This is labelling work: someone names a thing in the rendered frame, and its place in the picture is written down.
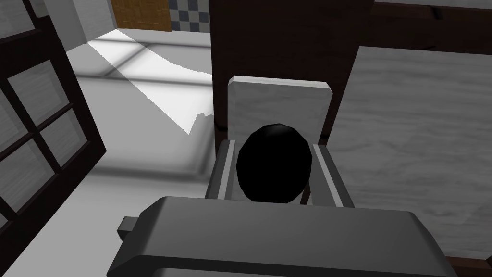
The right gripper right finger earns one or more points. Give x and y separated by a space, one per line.
331 177

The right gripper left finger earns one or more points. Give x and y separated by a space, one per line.
221 173

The dark brown door, grey panels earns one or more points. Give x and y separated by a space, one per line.
407 127

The dark framed glazed door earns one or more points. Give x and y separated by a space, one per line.
38 92

